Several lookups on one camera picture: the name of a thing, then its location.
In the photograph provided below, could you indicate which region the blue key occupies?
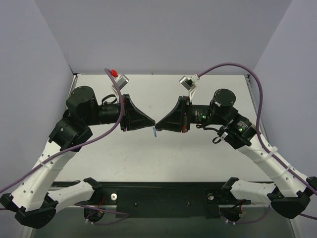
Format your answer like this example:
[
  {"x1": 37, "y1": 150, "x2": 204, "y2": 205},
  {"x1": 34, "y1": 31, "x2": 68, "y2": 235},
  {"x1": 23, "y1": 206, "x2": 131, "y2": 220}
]
[{"x1": 152, "y1": 126, "x2": 157, "y2": 138}]

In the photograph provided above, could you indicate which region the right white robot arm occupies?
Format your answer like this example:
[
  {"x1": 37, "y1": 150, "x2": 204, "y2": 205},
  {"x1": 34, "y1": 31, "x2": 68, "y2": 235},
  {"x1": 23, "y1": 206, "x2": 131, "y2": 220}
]
[{"x1": 155, "y1": 89, "x2": 317, "y2": 219}]

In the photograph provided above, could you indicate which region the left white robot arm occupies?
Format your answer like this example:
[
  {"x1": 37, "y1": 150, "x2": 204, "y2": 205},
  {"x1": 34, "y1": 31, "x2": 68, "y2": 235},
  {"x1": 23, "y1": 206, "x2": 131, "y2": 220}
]
[{"x1": 0, "y1": 86, "x2": 155, "y2": 229}]

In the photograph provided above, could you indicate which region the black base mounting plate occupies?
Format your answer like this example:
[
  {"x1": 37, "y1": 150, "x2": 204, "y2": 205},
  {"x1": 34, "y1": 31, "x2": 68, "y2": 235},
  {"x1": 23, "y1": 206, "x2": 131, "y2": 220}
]
[{"x1": 82, "y1": 182, "x2": 250, "y2": 219}]

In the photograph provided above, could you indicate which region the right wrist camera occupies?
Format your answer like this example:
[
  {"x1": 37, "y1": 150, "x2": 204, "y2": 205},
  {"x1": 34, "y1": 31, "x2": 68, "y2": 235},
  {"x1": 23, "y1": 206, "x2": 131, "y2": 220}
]
[{"x1": 179, "y1": 76, "x2": 197, "y2": 98}]

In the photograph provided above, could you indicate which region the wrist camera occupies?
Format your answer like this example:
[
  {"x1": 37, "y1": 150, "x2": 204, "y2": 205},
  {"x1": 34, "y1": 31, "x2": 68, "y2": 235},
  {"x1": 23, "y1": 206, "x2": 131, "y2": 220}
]
[
  {"x1": 115, "y1": 74, "x2": 130, "y2": 90},
  {"x1": 179, "y1": 76, "x2": 197, "y2": 98}
]

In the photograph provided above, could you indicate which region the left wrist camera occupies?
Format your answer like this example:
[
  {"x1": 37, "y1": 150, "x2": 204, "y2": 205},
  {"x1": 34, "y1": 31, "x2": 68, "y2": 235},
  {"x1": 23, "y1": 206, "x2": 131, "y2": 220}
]
[{"x1": 115, "y1": 74, "x2": 130, "y2": 90}]

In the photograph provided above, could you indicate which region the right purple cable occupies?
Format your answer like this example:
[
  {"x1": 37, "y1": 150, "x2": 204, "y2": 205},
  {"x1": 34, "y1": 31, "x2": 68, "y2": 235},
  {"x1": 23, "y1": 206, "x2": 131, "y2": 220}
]
[{"x1": 195, "y1": 63, "x2": 317, "y2": 219}]

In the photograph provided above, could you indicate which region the purple cable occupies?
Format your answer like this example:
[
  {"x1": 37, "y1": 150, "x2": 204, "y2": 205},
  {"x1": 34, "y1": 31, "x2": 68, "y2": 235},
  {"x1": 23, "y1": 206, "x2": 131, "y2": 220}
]
[
  {"x1": 195, "y1": 63, "x2": 317, "y2": 219},
  {"x1": 0, "y1": 68, "x2": 124, "y2": 211}
]

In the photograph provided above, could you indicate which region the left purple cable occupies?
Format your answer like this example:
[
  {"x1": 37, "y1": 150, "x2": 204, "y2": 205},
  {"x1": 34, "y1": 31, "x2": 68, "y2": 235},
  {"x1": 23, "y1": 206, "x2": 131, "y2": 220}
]
[{"x1": 0, "y1": 68, "x2": 124, "y2": 211}]

